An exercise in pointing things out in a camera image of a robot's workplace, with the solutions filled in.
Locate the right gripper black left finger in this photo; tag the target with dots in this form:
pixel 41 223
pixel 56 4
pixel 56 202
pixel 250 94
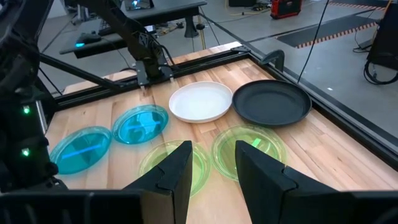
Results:
pixel 171 186

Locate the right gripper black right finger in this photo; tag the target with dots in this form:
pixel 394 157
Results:
pixel 264 186

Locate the transparent green plastic plate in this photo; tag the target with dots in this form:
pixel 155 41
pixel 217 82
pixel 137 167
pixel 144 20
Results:
pixel 224 149
pixel 149 160

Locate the dark teal bowl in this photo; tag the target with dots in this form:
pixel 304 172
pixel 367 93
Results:
pixel 140 124

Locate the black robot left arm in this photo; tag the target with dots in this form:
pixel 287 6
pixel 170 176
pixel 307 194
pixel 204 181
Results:
pixel 124 28

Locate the black plastic plate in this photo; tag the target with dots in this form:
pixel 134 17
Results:
pixel 272 102

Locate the white plastic plate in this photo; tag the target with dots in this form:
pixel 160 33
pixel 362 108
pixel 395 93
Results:
pixel 200 102

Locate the transparent blue plastic plate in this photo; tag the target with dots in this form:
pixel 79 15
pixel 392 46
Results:
pixel 81 151

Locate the low black platform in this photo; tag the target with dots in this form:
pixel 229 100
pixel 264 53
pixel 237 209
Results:
pixel 93 52

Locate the black hazard-striped floor mat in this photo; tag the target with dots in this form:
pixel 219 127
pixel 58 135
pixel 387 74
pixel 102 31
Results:
pixel 326 31

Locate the black device with blue light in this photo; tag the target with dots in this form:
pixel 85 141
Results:
pixel 90 38

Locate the red equipment case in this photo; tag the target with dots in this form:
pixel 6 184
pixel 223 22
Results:
pixel 286 8

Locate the dark equipment stand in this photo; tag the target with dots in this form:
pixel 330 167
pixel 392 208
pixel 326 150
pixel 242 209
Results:
pixel 385 37

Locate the black aluminium table frame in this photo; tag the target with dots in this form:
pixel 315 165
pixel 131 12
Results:
pixel 211 64

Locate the black clamp mount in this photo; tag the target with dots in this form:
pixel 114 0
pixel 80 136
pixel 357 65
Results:
pixel 275 56

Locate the black diagonal frame brace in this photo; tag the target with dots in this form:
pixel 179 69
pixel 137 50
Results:
pixel 77 72

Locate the silver aluminium frame post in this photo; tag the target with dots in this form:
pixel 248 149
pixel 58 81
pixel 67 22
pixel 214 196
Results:
pixel 41 116

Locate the black desk with pedestal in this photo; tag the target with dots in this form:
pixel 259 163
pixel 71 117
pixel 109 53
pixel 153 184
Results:
pixel 174 9

